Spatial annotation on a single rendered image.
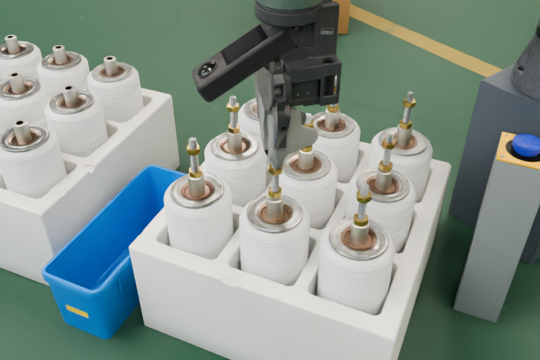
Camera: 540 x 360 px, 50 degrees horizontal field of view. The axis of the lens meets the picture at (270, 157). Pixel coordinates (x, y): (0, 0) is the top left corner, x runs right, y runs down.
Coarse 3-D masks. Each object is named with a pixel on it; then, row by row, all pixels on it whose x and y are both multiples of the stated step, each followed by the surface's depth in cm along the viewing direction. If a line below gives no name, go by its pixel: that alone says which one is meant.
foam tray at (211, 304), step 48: (336, 192) 95; (432, 192) 93; (144, 240) 85; (432, 240) 103; (144, 288) 88; (192, 288) 83; (240, 288) 78; (288, 288) 78; (192, 336) 90; (240, 336) 84; (288, 336) 80; (336, 336) 75; (384, 336) 72
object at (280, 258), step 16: (304, 208) 80; (240, 224) 78; (304, 224) 77; (240, 240) 80; (256, 240) 76; (272, 240) 75; (288, 240) 76; (304, 240) 78; (240, 256) 83; (256, 256) 78; (272, 256) 77; (288, 256) 77; (304, 256) 80; (256, 272) 80; (272, 272) 79; (288, 272) 79
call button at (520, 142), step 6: (516, 138) 79; (522, 138) 79; (528, 138) 79; (534, 138) 79; (516, 144) 78; (522, 144) 78; (528, 144) 78; (534, 144) 78; (516, 150) 79; (522, 150) 78; (528, 150) 77; (534, 150) 77; (528, 156) 78
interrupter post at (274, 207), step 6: (270, 198) 77; (282, 198) 77; (270, 204) 77; (276, 204) 76; (282, 204) 77; (270, 210) 77; (276, 210) 77; (282, 210) 78; (270, 216) 78; (276, 216) 78
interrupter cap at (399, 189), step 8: (376, 168) 86; (360, 176) 85; (368, 176) 85; (392, 176) 85; (400, 176) 85; (360, 184) 83; (368, 184) 83; (392, 184) 84; (400, 184) 83; (408, 184) 83; (376, 192) 82; (384, 192) 82; (392, 192) 82; (400, 192) 82; (408, 192) 82; (376, 200) 81; (384, 200) 80; (392, 200) 80; (400, 200) 81
